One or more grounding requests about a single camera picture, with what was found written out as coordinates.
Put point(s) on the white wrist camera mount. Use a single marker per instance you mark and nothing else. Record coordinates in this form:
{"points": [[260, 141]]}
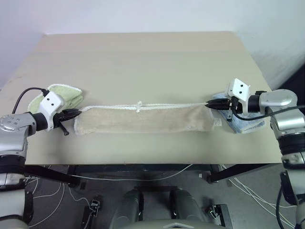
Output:
{"points": [[51, 102], [239, 88]]}

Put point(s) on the black floor stand bracket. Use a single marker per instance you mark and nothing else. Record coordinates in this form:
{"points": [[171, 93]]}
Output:
{"points": [[219, 214], [91, 210]]}

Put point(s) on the grey robot torso front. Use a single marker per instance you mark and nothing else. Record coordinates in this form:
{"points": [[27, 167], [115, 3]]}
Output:
{"points": [[176, 225]]}

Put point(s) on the folded green towel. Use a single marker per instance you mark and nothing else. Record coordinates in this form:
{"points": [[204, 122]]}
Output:
{"points": [[69, 94]]}

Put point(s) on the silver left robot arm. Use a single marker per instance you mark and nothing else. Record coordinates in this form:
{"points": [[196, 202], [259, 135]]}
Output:
{"points": [[14, 124]]}

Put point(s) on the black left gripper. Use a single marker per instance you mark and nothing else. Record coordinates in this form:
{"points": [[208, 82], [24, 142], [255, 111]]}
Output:
{"points": [[62, 115]]}

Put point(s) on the folded blue towel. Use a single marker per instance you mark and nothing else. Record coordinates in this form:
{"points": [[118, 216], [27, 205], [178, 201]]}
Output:
{"points": [[247, 124]]}

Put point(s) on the dark grey robot leg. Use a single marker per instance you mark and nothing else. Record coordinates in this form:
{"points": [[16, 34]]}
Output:
{"points": [[129, 205], [188, 205]]}

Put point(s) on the black table frame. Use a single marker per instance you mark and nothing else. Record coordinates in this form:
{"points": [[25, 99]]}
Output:
{"points": [[143, 168]]}

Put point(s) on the beige towel with white trim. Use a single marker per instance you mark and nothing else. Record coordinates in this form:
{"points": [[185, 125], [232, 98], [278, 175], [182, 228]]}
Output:
{"points": [[143, 119]]}

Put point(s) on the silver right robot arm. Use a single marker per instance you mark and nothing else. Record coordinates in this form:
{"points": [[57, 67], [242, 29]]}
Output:
{"points": [[278, 97]]}

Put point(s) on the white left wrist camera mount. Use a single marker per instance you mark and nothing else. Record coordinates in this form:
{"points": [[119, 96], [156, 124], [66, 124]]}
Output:
{"points": [[51, 102]]}

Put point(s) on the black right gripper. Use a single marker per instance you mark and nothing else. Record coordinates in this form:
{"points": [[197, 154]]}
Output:
{"points": [[230, 105]]}

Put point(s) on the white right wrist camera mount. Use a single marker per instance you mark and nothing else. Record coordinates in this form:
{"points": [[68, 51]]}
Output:
{"points": [[239, 88]]}

